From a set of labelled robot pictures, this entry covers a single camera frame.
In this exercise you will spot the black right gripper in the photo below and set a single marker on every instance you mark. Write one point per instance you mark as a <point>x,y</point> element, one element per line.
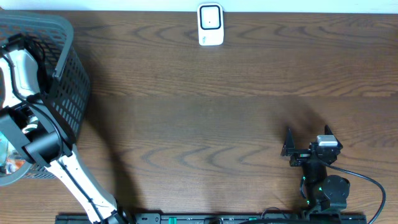
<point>301,155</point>

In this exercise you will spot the orange Kleenex tissue pack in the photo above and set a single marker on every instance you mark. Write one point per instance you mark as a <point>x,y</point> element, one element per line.
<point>13,165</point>

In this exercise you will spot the teal snack packet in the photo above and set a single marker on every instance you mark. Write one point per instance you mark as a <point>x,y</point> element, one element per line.
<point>6,149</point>

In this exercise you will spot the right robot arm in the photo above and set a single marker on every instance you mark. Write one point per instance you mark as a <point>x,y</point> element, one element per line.
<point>325,194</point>

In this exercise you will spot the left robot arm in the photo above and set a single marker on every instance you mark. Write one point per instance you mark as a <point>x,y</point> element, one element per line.
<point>45,94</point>

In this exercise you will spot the white barcode scanner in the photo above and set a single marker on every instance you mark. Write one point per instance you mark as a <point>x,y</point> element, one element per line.
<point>210,24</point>

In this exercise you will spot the grey plastic shopping basket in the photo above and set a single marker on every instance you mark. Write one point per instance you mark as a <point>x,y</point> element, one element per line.
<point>48,27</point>

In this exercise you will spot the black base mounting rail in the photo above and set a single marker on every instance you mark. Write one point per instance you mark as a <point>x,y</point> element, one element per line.
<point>156,218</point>

